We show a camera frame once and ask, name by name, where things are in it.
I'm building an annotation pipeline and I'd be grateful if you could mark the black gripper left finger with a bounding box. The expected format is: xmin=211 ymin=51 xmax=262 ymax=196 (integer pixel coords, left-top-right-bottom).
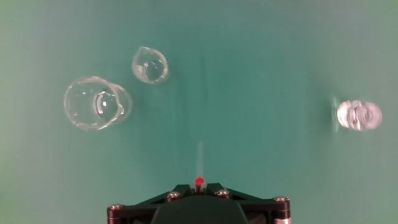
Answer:
xmin=107 ymin=184 xmax=197 ymax=224

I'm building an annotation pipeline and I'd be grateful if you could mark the small glass beaker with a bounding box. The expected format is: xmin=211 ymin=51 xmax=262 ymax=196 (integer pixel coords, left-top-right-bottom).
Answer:
xmin=131 ymin=46 xmax=170 ymax=85

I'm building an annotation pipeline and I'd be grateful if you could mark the small clear glass bottle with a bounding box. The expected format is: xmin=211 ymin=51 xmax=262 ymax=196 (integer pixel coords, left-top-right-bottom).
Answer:
xmin=336 ymin=99 xmax=384 ymax=132

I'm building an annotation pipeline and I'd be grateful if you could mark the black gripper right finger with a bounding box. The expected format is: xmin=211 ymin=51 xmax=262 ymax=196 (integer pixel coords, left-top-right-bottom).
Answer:
xmin=201 ymin=182 xmax=292 ymax=224

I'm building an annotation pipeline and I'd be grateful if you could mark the green table mat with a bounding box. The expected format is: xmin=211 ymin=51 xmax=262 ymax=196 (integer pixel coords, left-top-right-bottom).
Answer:
xmin=0 ymin=0 xmax=398 ymax=224

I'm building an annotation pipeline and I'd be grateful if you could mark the glass dropper with red bulb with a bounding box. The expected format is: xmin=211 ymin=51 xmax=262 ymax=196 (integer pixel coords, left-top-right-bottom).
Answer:
xmin=193 ymin=139 xmax=205 ymax=194

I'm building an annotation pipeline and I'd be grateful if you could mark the large glass beaker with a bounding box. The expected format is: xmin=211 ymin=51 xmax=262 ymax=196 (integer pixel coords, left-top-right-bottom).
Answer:
xmin=63 ymin=75 xmax=134 ymax=131

